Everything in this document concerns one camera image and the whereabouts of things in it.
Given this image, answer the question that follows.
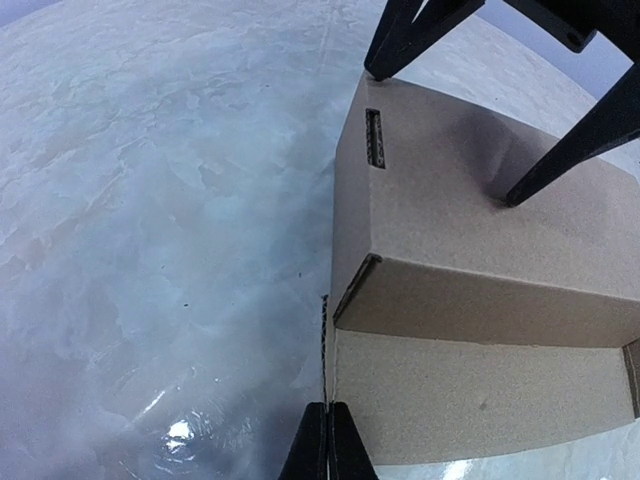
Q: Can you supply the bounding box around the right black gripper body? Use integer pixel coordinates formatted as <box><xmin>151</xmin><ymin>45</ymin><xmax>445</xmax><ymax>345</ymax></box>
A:
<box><xmin>505</xmin><ymin>0</ymin><xmax>639</xmax><ymax>53</ymax></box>

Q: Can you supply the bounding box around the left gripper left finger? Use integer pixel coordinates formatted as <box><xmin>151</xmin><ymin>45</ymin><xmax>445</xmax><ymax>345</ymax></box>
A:
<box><xmin>278</xmin><ymin>402</ymin><xmax>327</xmax><ymax>480</ymax></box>

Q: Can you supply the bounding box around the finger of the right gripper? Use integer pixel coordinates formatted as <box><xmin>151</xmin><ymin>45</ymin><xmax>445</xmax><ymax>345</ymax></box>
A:
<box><xmin>364</xmin><ymin>0</ymin><xmax>484</xmax><ymax>81</ymax></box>
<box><xmin>504</xmin><ymin>63</ymin><xmax>639</xmax><ymax>207</ymax></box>

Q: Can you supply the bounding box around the brown cardboard box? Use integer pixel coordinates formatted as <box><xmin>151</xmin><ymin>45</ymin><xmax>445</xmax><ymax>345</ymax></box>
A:
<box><xmin>325</xmin><ymin>76</ymin><xmax>639</xmax><ymax>465</ymax></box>

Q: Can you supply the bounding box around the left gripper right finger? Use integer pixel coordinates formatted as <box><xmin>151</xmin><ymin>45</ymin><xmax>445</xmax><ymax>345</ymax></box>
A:
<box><xmin>327</xmin><ymin>402</ymin><xmax>378</xmax><ymax>480</ymax></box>

